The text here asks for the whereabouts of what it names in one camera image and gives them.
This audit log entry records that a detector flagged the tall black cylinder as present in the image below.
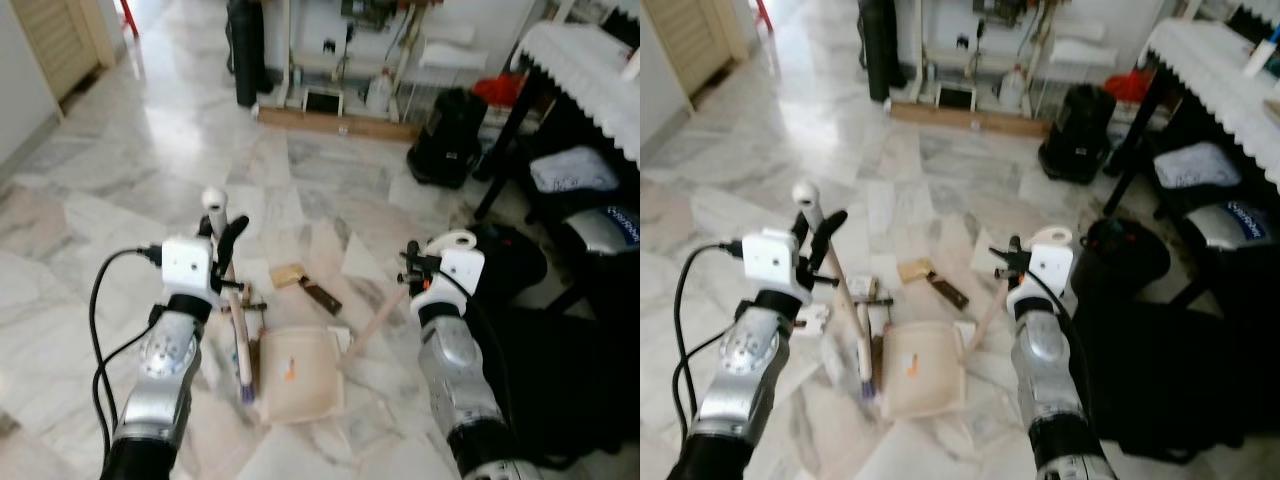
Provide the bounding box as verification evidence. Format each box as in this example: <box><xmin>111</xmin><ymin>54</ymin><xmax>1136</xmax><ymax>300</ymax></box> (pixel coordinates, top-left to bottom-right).
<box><xmin>858</xmin><ymin>0</ymin><xmax>906</xmax><ymax>103</ymax></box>
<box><xmin>225</xmin><ymin>0</ymin><xmax>273</xmax><ymax>109</ymax></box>

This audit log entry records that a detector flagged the white storage shelf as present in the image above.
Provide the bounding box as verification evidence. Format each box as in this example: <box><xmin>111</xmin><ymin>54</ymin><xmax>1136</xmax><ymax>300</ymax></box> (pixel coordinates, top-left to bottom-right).
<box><xmin>915</xmin><ymin>0</ymin><xmax>1151</xmax><ymax>108</ymax></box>
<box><xmin>285</xmin><ymin>0</ymin><xmax>523</xmax><ymax>113</ymax></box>

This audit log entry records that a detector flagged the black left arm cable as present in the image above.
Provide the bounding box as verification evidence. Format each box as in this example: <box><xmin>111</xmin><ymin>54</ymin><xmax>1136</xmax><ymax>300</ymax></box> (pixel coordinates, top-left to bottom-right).
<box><xmin>672</xmin><ymin>240</ymin><xmax>746</xmax><ymax>441</ymax></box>
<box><xmin>90</xmin><ymin>245</ymin><xmax>166</xmax><ymax>471</ymax></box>

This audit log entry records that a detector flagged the long wooden plank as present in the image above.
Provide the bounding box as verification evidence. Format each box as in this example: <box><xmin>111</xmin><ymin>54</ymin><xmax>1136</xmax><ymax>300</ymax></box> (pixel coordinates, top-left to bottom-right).
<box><xmin>890</xmin><ymin>100</ymin><xmax>1051</xmax><ymax>138</ymax></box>
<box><xmin>258</xmin><ymin>105</ymin><xmax>421</xmax><ymax>143</ymax></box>

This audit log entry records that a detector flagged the black vacuum cleaner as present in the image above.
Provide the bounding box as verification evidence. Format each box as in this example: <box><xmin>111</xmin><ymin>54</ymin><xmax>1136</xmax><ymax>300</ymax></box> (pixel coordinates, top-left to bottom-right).
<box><xmin>407</xmin><ymin>87</ymin><xmax>491</xmax><ymax>189</ymax></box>
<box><xmin>1038</xmin><ymin>83</ymin><xmax>1119</xmax><ymax>184</ymax></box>

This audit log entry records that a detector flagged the silver bag blue label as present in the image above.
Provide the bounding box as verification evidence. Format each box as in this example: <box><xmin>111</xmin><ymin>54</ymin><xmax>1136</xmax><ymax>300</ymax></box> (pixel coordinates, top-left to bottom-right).
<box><xmin>560</xmin><ymin>205</ymin><xmax>641</xmax><ymax>261</ymax></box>
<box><xmin>1180</xmin><ymin>198</ymin><xmax>1280</xmax><ymax>256</ymax></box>

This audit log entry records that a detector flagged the white seat cushion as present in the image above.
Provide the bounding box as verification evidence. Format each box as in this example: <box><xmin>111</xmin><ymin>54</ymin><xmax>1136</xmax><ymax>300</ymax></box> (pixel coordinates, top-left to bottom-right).
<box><xmin>1152</xmin><ymin>140</ymin><xmax>1246</xmax><ymax>191</ymax></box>
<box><xmin>528</xmin><ymin>148</ymin><xmax>623</xmax><ymax>196</ymax></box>

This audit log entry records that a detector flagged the black legged table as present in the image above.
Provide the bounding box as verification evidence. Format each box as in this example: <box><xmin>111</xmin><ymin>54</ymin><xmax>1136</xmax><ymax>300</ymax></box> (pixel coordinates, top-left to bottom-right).
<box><xmin>1105</xmin><ymin>70</ymin><xmax>1181</xmax><ymax>216</ymax></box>
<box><xmin>475</xmin><ymin>70</ymin><xmax>556</xmax><ymax>221</ymax></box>

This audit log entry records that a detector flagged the white plastic bottle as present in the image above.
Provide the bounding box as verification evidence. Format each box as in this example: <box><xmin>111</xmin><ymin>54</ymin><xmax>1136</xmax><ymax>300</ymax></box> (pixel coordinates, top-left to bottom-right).
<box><xmin>366</xmin><ymin>68</ymin><xmax>396</xmax><ymax>113</ymax></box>
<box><xmin>998</xmin><ymin>64</ymin><xmax>1029</xmax><ymax>109</ymax></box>

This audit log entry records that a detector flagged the red plastic bag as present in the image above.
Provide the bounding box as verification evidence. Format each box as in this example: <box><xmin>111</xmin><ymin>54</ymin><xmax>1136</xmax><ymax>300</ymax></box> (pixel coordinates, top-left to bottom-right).
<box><xmin>472</xmin><ymin>72</ymin><xmax>526</xmax><ymax>106</ymax></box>
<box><xmin>1103</xmin><ymin>68</ymin><xmax>1156</xmax><ymax>103</ymax></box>

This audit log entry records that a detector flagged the white lace tablecloth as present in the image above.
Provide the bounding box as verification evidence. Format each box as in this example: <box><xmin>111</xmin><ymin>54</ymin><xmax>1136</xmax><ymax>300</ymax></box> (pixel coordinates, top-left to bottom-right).
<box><xmin>1145</xmin><ymin>15</ymin><xmax>1280</xmax><ymax>191</ymax></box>
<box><xmin>515</xmin><ymin>20</ymin><xmax>641</xmax><ymax>166</ymax></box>

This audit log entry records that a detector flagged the blue white tube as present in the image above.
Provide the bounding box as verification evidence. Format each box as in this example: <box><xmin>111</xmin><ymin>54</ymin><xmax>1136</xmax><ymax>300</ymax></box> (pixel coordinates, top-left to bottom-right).
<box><xmin>1243</xmin><ymin>25</ymin><xmax>1280</xmax><ymax>79</ymax></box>

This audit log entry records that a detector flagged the wooden handled broom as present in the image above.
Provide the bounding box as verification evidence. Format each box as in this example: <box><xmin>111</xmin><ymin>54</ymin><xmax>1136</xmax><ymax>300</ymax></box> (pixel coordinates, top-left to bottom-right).
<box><xmin>792</xmin><ymin>178</ymin><xmax>881</xmax><ymax>406</ymax></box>
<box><xmin>200</xmin><ymin>186</ymin><xmax>257</xmax><ymax>406</ymax></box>

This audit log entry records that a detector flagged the light wooden door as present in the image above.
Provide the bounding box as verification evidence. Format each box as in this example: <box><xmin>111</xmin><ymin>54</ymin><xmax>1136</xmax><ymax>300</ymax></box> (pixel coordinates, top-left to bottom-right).
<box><xmin>665</xmin><ymin>0</ymin><xmax>751</xmax><ymax>96</ymax></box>
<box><xmin>10</xmin><ymin>0</ymin><xmax>119</xmax><ymax>101</ymax></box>

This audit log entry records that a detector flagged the beige dustpan wooden handle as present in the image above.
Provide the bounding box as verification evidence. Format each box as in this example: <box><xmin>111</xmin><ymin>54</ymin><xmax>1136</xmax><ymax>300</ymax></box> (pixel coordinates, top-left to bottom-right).
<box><xmin>880</xmin><ymin>280</ymin><xmax>1013</xmax><ymax>421</ymax></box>
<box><xmin>255</xmin><ymin>285</ymin><xmax>411</xmax><ymax>426</ymax></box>

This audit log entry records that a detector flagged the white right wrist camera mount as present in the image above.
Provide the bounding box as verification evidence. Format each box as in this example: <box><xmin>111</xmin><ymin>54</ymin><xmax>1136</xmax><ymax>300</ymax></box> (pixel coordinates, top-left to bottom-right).
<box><xmin>1020</xmin><ymin>226</ymin><xmax>1076</xmax><ymax>296</ymax></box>
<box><xmin>425</xmin><ymin>230</ymin><xmax>486</xmax><ymax>301</ymax></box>

